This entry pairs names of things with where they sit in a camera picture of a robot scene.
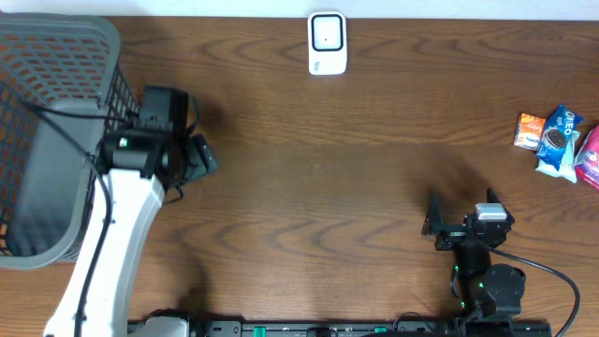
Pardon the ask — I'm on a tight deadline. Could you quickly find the orange Kleenex tissue pack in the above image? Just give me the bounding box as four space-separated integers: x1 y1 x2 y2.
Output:
513 113 546 151

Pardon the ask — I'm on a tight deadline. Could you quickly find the teal wet wipes pack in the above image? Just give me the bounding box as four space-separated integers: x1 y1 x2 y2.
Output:
535 131 580 183

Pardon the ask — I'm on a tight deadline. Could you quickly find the purple Carefree pad pack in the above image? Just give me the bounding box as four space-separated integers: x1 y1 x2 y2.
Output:
575 126 599 190

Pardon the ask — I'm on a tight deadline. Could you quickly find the blue snack wrapper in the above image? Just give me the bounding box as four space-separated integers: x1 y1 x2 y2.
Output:
536 104 584 169

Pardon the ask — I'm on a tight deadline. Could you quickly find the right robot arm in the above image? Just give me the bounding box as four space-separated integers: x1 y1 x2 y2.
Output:
421 189 526 336

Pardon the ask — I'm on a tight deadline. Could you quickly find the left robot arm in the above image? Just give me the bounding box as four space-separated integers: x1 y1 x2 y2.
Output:
44 129 217 336

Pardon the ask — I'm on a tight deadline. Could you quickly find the grey plastic mesh basket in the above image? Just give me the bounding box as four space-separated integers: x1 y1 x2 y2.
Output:
1 13 139 270

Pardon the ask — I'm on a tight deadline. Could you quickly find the right black cable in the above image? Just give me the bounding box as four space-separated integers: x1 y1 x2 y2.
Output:
481 241 582 337

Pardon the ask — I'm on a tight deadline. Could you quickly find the black cable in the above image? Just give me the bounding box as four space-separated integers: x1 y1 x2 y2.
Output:
0 81 141 337
481 241 582 337

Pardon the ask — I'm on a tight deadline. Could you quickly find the left black cable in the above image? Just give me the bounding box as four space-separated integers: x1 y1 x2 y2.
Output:
0 81 141 337

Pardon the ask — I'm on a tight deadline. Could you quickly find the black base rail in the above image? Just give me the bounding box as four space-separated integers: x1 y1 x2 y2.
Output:
125 319 553 337

